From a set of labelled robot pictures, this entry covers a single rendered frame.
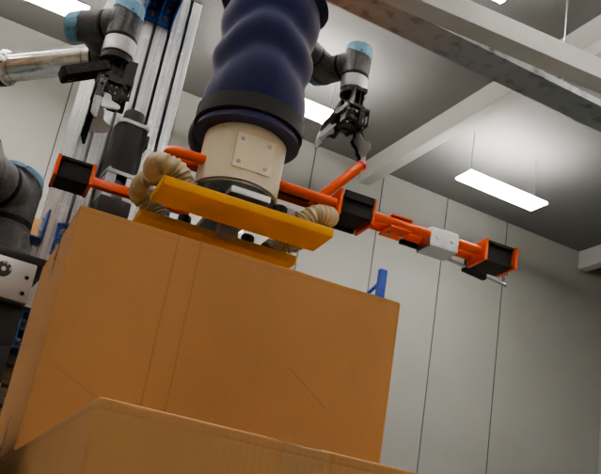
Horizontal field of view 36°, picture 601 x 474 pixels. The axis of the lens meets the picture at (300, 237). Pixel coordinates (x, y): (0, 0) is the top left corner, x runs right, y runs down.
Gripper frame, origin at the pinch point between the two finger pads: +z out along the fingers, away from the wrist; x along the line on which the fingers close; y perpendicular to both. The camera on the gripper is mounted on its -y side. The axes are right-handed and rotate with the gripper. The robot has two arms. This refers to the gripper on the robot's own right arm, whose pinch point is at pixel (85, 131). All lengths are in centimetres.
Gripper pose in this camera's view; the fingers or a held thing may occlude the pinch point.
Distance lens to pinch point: 211.1
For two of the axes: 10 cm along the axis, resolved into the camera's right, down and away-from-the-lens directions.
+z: -1.6, 9.1, -3.7
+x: -3.8, 2.9, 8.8
